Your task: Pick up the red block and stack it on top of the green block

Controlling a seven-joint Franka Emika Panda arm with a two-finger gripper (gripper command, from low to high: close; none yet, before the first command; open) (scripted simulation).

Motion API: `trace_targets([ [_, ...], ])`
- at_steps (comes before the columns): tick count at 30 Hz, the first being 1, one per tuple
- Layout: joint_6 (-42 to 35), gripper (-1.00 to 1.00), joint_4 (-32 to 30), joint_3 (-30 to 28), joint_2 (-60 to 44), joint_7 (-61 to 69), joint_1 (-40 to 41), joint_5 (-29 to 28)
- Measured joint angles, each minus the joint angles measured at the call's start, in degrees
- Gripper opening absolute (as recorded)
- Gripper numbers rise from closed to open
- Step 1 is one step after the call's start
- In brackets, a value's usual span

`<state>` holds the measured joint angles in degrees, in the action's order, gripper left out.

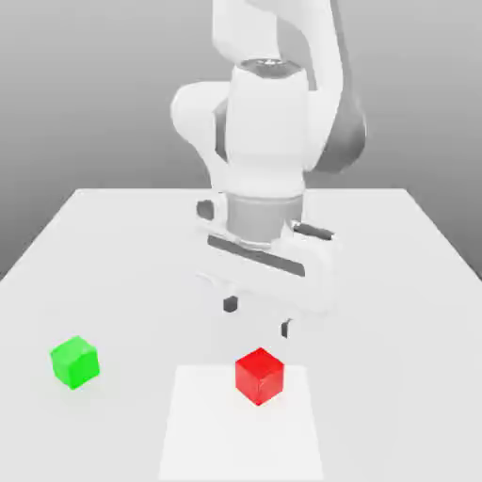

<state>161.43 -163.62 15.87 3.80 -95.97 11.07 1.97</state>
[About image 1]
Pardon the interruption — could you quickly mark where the small red cube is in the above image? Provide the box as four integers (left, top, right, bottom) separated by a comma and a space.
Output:
234, 346, 285, 407

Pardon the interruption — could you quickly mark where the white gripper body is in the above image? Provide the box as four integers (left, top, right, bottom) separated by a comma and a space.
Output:
194, 232, 337, 316

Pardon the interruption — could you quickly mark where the small green cube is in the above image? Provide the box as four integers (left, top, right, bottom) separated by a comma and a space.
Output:
49, 334, 102, 392

